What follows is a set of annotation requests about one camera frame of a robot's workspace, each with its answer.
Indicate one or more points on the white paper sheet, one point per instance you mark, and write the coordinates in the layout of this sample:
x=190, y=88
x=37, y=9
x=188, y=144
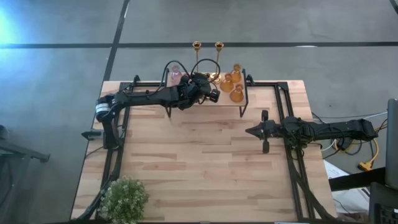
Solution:
x=334, y=172

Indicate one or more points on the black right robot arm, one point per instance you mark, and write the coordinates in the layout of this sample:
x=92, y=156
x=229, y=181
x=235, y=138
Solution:
x=335, y=130

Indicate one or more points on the wooden shelf with black legs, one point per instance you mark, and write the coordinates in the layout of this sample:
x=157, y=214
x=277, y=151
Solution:
x=224, y=98

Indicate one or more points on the pink glass candle holder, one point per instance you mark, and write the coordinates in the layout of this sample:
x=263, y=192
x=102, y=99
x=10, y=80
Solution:
x=176, y=76

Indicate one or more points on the black desk bar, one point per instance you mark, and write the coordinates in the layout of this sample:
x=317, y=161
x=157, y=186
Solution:
x=357, y=180

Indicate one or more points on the tall brass candlestick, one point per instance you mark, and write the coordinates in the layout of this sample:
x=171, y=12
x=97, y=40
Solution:
x=196, y=45
x=216, y=78

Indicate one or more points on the black power adaptor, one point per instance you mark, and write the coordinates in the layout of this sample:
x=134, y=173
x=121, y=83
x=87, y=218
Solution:
x=345, y=143

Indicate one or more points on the black floor stand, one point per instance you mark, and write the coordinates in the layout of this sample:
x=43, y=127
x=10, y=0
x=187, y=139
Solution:
x=18, y=148

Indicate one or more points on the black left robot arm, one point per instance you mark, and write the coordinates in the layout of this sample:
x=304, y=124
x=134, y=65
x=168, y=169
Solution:
x=146, y=98

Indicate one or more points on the black bracket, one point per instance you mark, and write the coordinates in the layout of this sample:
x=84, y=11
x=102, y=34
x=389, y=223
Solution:
x=91, y=134

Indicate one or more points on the black metal table frame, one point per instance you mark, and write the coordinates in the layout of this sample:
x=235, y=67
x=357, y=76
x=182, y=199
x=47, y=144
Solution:
x=109, y=165

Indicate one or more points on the amber glass candle holder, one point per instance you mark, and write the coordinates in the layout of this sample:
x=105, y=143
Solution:
x=227, y=84
x=237, y=73
x=237, y=94

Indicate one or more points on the white plastic bag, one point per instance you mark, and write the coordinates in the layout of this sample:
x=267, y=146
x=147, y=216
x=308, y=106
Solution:
x=351, y=200

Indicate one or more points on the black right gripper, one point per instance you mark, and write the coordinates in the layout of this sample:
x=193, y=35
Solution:
x=273, y=129

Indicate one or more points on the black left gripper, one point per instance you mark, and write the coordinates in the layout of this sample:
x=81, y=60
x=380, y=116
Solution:
x=199, y=88

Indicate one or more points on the green potted plant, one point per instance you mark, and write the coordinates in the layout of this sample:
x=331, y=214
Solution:
x=124, y=200

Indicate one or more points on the black equipment case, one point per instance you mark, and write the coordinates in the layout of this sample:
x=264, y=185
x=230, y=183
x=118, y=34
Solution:
x=384, y=202

